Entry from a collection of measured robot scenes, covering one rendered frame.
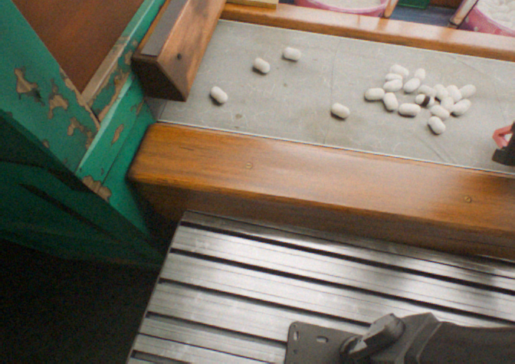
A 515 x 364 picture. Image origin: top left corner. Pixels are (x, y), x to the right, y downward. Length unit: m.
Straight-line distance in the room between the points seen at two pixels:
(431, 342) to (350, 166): 0.23
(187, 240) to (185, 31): 0.32
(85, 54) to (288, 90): 0.32
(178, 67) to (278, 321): 0.38
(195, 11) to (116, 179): 0.29
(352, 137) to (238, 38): 0.32
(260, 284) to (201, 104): 0.31
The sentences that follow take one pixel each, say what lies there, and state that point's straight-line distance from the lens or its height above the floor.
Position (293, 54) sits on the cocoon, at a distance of 0.57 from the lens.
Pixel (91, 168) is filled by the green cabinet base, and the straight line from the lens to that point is 0.36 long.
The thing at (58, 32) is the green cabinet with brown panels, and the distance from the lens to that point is 0.34.
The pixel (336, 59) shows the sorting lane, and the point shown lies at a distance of 0.61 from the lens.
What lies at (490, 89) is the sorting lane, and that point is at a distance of 0.71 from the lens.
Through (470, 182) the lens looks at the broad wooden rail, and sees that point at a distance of 0.49.
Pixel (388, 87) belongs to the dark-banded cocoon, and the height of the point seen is 0.76.
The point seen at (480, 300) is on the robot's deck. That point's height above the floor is 0.67.
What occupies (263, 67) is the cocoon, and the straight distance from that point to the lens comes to 0.53.
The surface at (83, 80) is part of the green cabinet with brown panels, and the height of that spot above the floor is 0.88.
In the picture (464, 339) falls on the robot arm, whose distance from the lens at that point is 0.28.
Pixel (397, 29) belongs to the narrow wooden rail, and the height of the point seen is 0.76.
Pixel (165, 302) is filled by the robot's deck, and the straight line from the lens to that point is 0.44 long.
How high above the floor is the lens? 1.09
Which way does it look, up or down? 61 degrees down
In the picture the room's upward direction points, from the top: 8 degrees clockwise
